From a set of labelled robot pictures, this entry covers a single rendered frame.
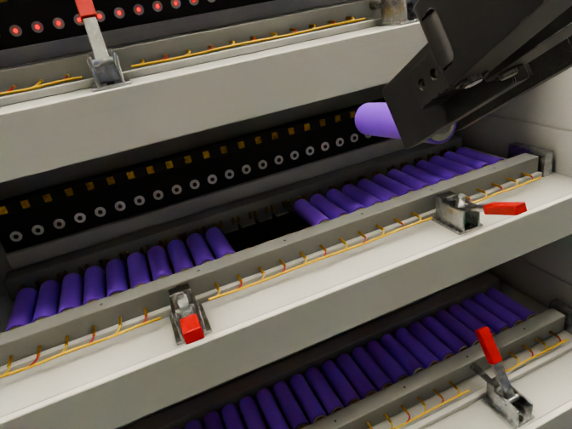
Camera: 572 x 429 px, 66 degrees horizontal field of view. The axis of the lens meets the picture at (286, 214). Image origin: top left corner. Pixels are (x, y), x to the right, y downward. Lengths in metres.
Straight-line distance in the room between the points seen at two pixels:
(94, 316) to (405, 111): 0.29
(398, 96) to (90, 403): 0.29
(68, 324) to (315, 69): 0.29
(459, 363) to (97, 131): 0.42
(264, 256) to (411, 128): 0.23
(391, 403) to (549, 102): 0.36
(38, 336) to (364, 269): 0.27
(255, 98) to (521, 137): 0.34
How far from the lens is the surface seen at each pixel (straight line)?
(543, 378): 0.57
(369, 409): 0.49
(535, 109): 0.58
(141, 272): 0.43
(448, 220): 0.45
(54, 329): 0.40
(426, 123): 0.19
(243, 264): 0.39
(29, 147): 0.36
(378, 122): 0.24
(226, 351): 0.36
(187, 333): 0.29
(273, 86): 0.37
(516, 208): 0.39
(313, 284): 0.38
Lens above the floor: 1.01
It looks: 4 degrees down
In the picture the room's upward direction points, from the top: 17 degrees counter-clockwise
